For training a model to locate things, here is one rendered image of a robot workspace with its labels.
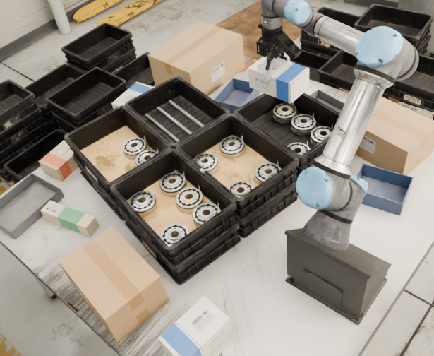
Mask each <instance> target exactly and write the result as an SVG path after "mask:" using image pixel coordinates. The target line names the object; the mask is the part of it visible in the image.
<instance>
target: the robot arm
mask: <svg viewBox="0 0 434 356"><path fill-rule="evenodd" d="M260 2H261V15H262V23H260V24H259V25H258V28H260V29H261V30H262V37H260V38H259V40H258V41H256V44H257V54H259V55H261V56H263V57H266V58H265V60H264V62H263V63H262V64H258V67H257V68H258V70H259V71H260V72H261V73H263V74H264V75H265V77H264V79H265V83H266V82H268V81H269V80H270V75H271V73H272V68H273V66H274V64H275V62H274V60H273V59H274V58H276V59H277V57H278V56H279V55H281V56H283V57H284V59H285V60H286V61H290V59H291V60H293V59H295V58H296V57H298V56H299V55H300V53H301V52H302V51H301V49H300V48H299V47H298V46H297V45H296V44H295V43H294V42H293V41H292V40H291V39H290V38H289V37H288V36H287V34H286V33H285V32H284V31H283V30H282V24H283V18H284V19H286V20H288V21H289V22H290V23H293V24H294V25H295V26H297V27H299V28H300V29H302V30H304V31H305V32H307V33H308V34H309V35H311V36H314V37H318V38H320V39H321V40H324V41H326V42H328V43H330V44H331V45H334V46H336V47H338V48H340V49H342V50H344V51H345V52H348V53H350V54H352V55H354V56H355V57H356V58H357V60H358V61H357V64H356V66H355V68H354V73H355V76H356V80H355V81H354V84H353V86H352V88H351V91H350V93H349V95H348V97H347V99H346V102H345V103H344V106H343V108H342V111H341V113H340V115H339V118H338V120H337V122H336V124H335V126H334V128H333V131H332V133H331V135H330V138H329V140H328V142H327V145H326V146H325V149H324V151H323V153H322V155H321V156H319V157H317V158H315V159H314V161H313V163H312V165H311V167H309V168H307V169H306V170H304V171H302V173H300V175H299V177H298V179H297V182H296V192H297V194H298V196H299V199H300V200H301V202H302V203H303V204H305V205H306V206H308V207H310V208H314V209H316V210H317V211H316V212H315V214H314V215H313V216H312V217H311V218H310V219H309V221H308V222H307V223H306V224H305V225H304V227H303V233H304V234H305V235H307V236H308V237H310V238H311V239H313V240H314V241H316V242H318V243H320V244H323V245H325V246H326V247H329V248H332V249H336V250H340V251H346V250H347V247H348V245H349V238H350V231H351V224H352V222H353V221H354V218H355V216H356V214H357V212H358V209H359V207H360V205H361V202H362V200H363V198H364V196H365V195H366V191H367V189H368V182H366V181H365V180H363V179H361V178H359V177H357V176H355V175H353V174H352V173H351V171H350V169H349V166H350V164H351V161H352V160H353V157H354V155H355V153H356V151H357V148H358V146H359V144H360V142H361V140H362V138H363V135H364V133H365V132H366V129H367V127H368V125H369V123H370V121H371V118H372V116H373V114H374V112H375V109H376V107H377V106H378V103H379V101H380V98H381V97H382V94H383V93H384V91H385V89H386V88H388V87H390V86H392V85H393V84H394V82H395V81H402V80H404V79H406V78H408V77H409V76H411V75H412V74H413V73H414V71H415V70H416V68H417V66H418V59H419V57H418V52H417V50H416V48H415V47H414V46H413V45H412V44H411V43H410V42H408V41H407V40H406V39H405V38H403V37H402V35H401V34H400V33H399V32H397V31H396V30H393V29H392V28H389V27H386V26H379V27H376V28H373V29H371V30H369V31H367V32H366V33H364V32H361V31H359V30H357V29H354V28H352V27H350V26H348V25H345V24H343V23H340V22H339V21H337V20H334V19H332V18H329V17H327V16H325V15H323V14H321V13H318V12H317V11H315V10H314V9H312V8H311V7H310V6H309V5H308V3H306V2H305V1H304V0H260ZM258 46H259V51H258Z"/></svg>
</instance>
